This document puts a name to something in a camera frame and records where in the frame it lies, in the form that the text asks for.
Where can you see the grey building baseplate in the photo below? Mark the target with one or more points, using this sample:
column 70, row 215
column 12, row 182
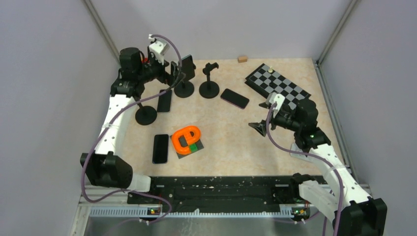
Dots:
column 198, row 146

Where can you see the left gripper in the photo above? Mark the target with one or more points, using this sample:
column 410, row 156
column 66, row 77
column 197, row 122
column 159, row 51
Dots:
column 166, row 77

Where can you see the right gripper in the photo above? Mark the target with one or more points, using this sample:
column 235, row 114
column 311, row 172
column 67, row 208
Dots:
column 260, row 127

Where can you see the black phone lower left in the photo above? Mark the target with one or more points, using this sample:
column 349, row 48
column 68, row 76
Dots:
column 160, row 149

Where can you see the black phone upper left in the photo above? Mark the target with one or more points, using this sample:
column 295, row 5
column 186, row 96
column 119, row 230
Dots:
column 164, row 102

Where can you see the black phone stand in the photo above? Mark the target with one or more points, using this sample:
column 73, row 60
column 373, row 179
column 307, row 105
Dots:
column 145, row 115
column 209, row 89
column 184, row 89

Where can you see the orange plastic ring toy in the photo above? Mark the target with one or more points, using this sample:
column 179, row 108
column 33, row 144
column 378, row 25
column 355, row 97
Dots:
column 192, row 135

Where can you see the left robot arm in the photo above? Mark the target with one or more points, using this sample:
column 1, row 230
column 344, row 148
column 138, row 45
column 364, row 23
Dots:
column 140, row 78

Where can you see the green building brick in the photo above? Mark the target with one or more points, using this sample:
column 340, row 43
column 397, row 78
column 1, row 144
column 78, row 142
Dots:
column 193, row 148

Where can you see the black phone with purple edge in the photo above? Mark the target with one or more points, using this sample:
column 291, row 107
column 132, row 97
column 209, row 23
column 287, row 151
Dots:
column 234, row 98

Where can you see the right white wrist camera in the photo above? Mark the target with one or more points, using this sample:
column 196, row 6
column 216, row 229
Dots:
column 276, row 100

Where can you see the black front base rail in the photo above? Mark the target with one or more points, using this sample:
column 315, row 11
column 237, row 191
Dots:
column 243, row 194

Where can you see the small wooden block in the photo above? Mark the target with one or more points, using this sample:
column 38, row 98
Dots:
column 242, row 59

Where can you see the black grey chessboard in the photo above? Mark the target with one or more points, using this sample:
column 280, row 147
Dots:
column 259, row 80

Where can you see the teal edged black phone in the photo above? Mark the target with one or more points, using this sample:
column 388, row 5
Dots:
column 188, row 68

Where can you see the white plastic phone holder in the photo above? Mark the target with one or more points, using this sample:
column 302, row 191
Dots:
column 296, row 152

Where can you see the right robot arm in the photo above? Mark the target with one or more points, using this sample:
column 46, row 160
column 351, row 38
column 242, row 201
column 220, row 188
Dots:
column 350, row 209

